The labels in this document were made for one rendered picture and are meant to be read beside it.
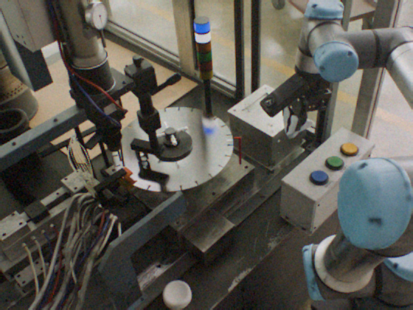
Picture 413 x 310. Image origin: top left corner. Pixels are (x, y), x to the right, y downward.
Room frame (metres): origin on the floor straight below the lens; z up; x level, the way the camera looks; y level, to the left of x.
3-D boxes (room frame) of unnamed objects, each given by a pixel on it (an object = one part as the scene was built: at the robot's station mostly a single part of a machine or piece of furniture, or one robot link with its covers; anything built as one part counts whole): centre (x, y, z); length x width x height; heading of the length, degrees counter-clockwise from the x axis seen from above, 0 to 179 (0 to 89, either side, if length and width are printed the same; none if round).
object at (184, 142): (0.91, 0.09, 0.96); 0.11 x 0.11 x 0.03
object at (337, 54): (0.76, -0.28, 1.29); 0.11 x 0.11 x 0.08; 89
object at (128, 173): (0.78, 0.24, 0.95); 0.10 x 0.03 x 0.07; 131
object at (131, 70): (0.84, 0.13, 1.17); 0.06 x 0.05 x 0.20; 122
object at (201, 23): (1.19, -0.02, 1.14); 0.05 x 0.04 x 0.03; 41
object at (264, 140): (1.08, -0.20, 0.82); 0.18 x 0.18 x 0.15; 41
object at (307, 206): (0.84, -0.33, 0.82); 0.28 x 0.11 x 0.15; 131
